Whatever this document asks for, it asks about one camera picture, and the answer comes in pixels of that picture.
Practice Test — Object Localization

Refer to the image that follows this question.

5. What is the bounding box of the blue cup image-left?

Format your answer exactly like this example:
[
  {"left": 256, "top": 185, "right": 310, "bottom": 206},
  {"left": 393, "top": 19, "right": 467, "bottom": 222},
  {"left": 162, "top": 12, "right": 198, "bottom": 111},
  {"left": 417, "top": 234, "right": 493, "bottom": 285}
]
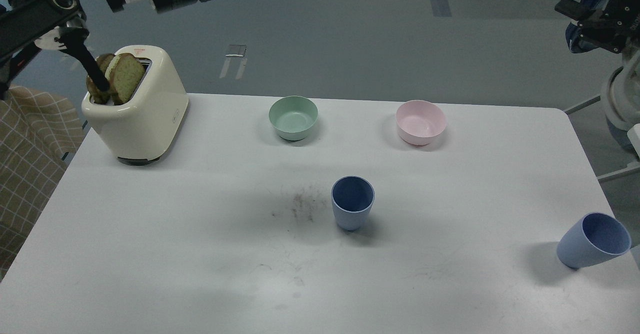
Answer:
[{"left": 330, "top": 176, "right": 376, "bottom": 231}]

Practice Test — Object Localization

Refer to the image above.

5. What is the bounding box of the blue cup image-right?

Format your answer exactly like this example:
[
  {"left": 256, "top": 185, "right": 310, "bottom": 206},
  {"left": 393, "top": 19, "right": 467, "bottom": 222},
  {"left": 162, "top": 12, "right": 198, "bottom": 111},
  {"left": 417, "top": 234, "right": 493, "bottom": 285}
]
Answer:
[{"left": 556, "top": 213, "right": 632, "bottom": 270}]

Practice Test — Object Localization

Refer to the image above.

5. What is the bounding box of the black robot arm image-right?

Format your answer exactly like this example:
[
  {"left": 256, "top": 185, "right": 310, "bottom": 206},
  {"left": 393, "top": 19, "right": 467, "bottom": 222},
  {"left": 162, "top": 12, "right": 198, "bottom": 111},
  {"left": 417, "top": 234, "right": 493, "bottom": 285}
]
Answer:
[{"left": 554, "top": 0, "right": 640, "bottom": 54}]

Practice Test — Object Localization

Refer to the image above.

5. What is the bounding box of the toast slice front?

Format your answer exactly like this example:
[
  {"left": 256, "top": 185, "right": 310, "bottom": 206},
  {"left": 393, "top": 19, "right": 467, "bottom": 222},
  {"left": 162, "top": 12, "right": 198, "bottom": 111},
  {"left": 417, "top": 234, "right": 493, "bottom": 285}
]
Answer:
[{"left": 105, "top": 53, "right": 146, "bottom": 106}]

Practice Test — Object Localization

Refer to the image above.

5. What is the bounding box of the toast slice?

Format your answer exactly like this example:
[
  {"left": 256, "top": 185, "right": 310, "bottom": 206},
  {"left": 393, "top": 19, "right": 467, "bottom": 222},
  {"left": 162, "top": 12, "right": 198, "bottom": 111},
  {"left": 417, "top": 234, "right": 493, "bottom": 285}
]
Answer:
[
  {"left": 85, "top": 53, "right": 116, "bottom": 105},
  {"left": 105, "top": 53, "right": 146, "bottom": 106}
]

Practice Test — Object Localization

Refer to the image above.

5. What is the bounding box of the toast slice back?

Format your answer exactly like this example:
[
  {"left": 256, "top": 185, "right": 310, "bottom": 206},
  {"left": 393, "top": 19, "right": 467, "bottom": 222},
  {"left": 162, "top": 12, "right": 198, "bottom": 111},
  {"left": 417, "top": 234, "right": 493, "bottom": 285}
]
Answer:
[{"left": 85, "top": 53, "right": 116, "bottom": 105}]

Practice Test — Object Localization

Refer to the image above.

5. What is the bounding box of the cream white toaster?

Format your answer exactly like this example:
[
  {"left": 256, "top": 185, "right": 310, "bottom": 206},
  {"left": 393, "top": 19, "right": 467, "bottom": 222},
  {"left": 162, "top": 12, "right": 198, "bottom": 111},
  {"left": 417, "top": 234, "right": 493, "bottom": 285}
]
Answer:
[{"left": 81, "top": 45, "right": 189, "bottom": 165}]

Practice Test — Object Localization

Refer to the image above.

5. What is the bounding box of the green bowl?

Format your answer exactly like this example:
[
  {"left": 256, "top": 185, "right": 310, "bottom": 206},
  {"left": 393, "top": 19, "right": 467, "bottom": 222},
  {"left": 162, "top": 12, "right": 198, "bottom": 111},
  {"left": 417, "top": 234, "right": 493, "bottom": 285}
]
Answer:
[{"left": 269, "top": 96, "right": 319, "bottom": 141}]

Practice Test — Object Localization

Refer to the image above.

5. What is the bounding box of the beige checkered cloth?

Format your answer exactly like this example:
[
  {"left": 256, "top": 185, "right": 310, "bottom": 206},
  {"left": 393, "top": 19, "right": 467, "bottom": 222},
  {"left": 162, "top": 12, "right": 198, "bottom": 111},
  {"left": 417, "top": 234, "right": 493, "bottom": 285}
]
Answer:
[{"left": 0, "top": 86, "right": 85, "bottom": 277}]

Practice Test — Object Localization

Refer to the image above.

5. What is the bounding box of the pink bowl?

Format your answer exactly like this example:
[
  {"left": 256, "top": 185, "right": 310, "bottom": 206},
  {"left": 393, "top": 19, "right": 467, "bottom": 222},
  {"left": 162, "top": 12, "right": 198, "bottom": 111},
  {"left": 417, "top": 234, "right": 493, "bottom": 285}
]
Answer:
[{"left": 395, "top": 100, "right": 448, "bottom": 146}]

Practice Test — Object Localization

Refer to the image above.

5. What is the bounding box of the dark blue fabric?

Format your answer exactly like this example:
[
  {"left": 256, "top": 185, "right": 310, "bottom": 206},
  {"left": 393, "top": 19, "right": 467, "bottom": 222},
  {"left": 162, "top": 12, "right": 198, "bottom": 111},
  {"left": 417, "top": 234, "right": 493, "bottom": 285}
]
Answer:
[{"left": 565, "top": 0, "right": 608, "bottom": 53}]

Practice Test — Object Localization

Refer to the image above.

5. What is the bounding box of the white chair frame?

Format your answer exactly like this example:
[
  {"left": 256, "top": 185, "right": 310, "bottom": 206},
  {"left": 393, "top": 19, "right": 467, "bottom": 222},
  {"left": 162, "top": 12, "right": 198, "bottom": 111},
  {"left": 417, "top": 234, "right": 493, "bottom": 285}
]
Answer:
[{"left": 564, "top": 44, "right": 640, "bottom": 157}]

